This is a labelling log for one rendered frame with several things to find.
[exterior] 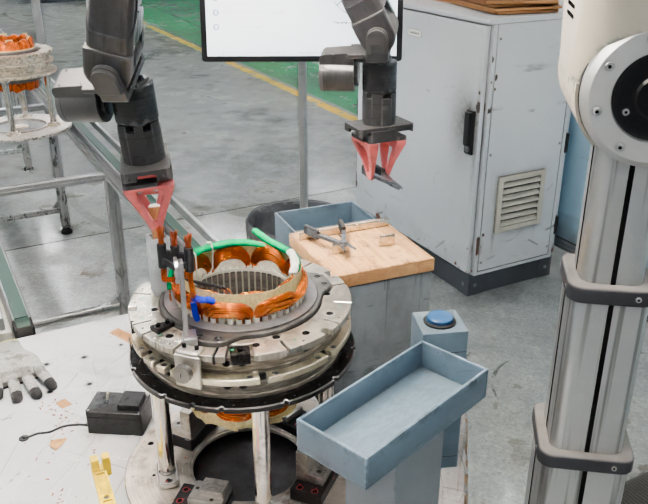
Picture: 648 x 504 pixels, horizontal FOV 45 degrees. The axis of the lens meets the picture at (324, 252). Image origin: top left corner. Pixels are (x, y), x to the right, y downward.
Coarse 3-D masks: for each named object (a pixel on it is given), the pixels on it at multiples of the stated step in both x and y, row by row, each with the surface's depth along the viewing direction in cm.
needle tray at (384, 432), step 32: (416, 352) 109; (448, 352) 107; (352, 384) 100; (384, 384) 105; (416, 384) 107; (448, 384) 107; (480, 384) 103; (320, 416) 96; (352, 416) 100; (384, 416) 100; (416, 416) 100; (448, 416) 98; (320, 448) 92; (352, 448) 95; (384, 448) 89; (416, 448) 95; (352, 480) 89; (384, 480) 97; (416, 480) 100
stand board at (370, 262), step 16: (304, 240) 142; (320, 240) 142; (352, 240) 142; (368, 240) 142; (400, 240) 142; (304, 256) 139; (320, 256) 135; (336, 256) 135; (352, 256) 135; (368, 256) 135; (384, 256) 135; (400, 256) 135; (416, 256) 135; (336, 272) 130; (352, 272) 130; (368, 272) 130; (384, 272) 132; (400, 272) 133; (416, 272) 134
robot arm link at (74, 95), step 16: (64, 80) 102; (80, 80) 101; (96, 80) 95; (112, 80) 95; (64, 96) 102; (80, 96) 102; (96, 96) 102; (112, 96) 98; (128, 96) 98; (64, 112) 103; (80, 112) 103; (96, 112) 103
